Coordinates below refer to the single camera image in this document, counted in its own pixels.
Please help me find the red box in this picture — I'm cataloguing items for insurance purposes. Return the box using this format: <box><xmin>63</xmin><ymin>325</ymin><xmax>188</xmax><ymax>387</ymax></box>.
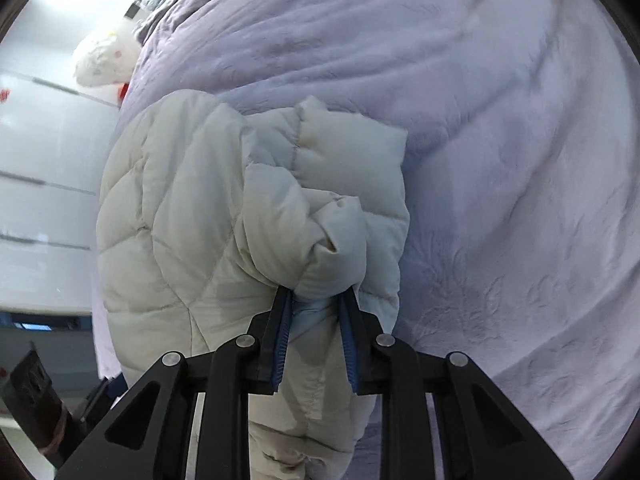
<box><xmin>117</xmin><ymin>84</ymin><xmax>129</xmax><ymax>106</ymax></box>

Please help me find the white drawer cabinet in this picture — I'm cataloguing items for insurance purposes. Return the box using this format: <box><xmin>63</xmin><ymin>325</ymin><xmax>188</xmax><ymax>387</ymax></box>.
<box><xmin>1</xmin><ymin>0</ymin><xmax>118</xmax><ymax>314</ymax></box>

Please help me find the cream quilted down jacket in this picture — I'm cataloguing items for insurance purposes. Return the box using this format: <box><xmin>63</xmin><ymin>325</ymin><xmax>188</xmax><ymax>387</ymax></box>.
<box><xmin>96</xmin><ymin>90</ymin><xmax>410</xmax><ymax>479</ymax></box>

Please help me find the lavender plush bed blanket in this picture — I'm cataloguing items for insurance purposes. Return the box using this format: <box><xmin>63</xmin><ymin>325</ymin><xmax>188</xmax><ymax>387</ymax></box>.
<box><xmin>116</xmin><ymin>0</ymin><xmax>639</xmax><ymax>479</ymax></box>

